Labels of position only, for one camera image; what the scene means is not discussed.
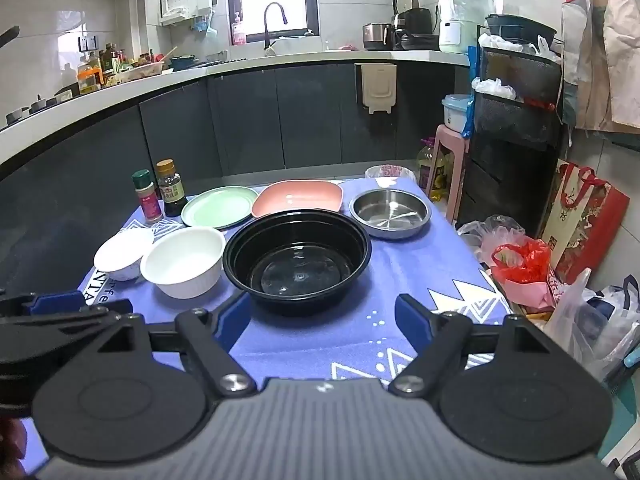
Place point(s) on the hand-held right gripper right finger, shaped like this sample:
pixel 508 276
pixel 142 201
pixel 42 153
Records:
pixel 411 316

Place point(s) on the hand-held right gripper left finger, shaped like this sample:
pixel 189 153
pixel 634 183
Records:
pixel 235 321

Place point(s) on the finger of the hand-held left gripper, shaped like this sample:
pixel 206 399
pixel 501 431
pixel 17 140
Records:
pixel 55 302

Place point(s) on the black plastic bowl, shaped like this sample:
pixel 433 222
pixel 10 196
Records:
pixel 300 270

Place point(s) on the stainless steel plate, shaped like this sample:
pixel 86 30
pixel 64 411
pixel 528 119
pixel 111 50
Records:
pixel 390 210

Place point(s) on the green plate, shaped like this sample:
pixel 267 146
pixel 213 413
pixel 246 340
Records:
pixel 215 207

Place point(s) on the pink square plate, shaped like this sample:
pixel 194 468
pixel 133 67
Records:
pixel 300 197

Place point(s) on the person's left hand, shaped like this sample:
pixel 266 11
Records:
pixel 10 447

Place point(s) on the large white bowl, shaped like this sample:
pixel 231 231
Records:
pixel 182 260

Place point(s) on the small white bowl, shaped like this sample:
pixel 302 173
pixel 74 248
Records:
pixel 120 255

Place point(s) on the purple printed tablecloth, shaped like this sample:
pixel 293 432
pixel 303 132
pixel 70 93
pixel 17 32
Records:
pixel 325 340

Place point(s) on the clear plastic bag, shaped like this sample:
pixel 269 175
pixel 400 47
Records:
pixel 492 227

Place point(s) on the pink plastic bag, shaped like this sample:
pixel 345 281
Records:
pixel 535 295

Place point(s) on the red plastic bag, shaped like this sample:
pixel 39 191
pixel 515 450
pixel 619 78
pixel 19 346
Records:
pixel 525 260

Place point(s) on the green-capped spice bottle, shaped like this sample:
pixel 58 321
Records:
pixel 150 205

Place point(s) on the brown-capped soy sauce bottle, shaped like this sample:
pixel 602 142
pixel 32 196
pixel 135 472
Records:
pixel 172 195

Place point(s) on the cooking oil bottle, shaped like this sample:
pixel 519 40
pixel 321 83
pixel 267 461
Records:
pixel 430 170

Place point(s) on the large white plastic bag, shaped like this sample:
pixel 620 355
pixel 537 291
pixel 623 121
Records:
pixel 575 320

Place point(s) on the black mesh storage rack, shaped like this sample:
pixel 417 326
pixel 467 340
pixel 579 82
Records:
pixel 505 170

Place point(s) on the pink stool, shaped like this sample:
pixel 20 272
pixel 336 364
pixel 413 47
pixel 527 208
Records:
pixel 447 135

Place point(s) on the red gift bag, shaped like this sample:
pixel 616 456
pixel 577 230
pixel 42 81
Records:
pixel 585 230

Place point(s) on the dark kitchen cabinets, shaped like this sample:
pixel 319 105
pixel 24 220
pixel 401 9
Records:
pixel 250 120

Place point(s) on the blue-lidded white container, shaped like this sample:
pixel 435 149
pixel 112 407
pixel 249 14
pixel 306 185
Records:
pixel 455 115

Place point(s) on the blue plastic bag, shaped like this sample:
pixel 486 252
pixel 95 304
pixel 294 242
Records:
pixel 472 110

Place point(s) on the orange liquid bottle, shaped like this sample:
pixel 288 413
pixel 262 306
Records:
pixel 87 80

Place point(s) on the beige hanging waste bin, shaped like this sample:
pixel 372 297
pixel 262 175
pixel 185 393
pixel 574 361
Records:
pixel 376 87

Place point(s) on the crumpled white plastic bag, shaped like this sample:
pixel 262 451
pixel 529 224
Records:
pixel 492 89
pixel 500 42

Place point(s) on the tray of condiment bottles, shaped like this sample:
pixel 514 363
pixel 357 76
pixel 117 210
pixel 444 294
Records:
pixel 140 71

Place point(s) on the blue cooking pot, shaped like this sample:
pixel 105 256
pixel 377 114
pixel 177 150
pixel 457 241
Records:
pixel 182 63

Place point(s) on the silver rice cooker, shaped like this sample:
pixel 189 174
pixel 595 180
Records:
pixel 376 36

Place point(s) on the pink soap bottle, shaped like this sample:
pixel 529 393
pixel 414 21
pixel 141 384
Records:
pixel 239 32

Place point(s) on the black air fryer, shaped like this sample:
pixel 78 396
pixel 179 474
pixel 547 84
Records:
pixel 415 25

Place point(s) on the black faucet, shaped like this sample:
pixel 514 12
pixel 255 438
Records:
pixel 266 30

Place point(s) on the white appliance under plastic cover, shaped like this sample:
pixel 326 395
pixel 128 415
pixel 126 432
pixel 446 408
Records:
pixel 462 15

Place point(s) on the white water purifier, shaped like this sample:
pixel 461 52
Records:
pixel 185 0

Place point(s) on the hanging beige paper bag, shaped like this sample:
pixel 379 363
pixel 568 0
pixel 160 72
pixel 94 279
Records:
pixel 615 60

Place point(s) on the wall socket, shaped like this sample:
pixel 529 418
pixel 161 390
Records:
pixel 88 44

